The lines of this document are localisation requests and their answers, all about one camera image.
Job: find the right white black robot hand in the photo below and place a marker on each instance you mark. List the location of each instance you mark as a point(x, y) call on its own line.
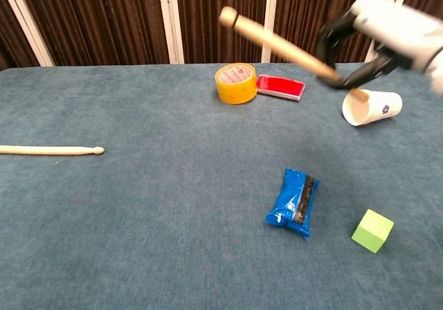
point(391, 26)

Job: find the dark brown curtain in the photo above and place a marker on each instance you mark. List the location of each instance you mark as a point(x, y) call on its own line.
point(104, 19)

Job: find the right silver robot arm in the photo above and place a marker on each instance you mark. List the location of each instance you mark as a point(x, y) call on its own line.
point(437, 78)

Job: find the white paper cup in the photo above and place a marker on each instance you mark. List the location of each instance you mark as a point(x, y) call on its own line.
point(384, 107)

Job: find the blue snack packet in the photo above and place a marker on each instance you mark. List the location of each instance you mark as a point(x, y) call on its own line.
point(287, 202)

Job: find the yellow packing tape roll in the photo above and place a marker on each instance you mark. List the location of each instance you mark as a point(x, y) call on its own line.
point(235, 92)

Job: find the light wooden drumstick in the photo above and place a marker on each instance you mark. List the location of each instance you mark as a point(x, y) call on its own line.
point(52, 150)

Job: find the wooden drumstick black-ringed tip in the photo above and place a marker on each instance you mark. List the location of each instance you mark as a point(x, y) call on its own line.
point(277, 43)

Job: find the red and white flat box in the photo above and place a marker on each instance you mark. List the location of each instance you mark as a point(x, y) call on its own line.
point(280, 86)

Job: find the teal table cloth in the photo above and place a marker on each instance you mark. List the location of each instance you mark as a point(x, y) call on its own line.
point(138, 220)

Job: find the light green cube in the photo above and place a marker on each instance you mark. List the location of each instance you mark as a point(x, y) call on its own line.
point(372, 232)

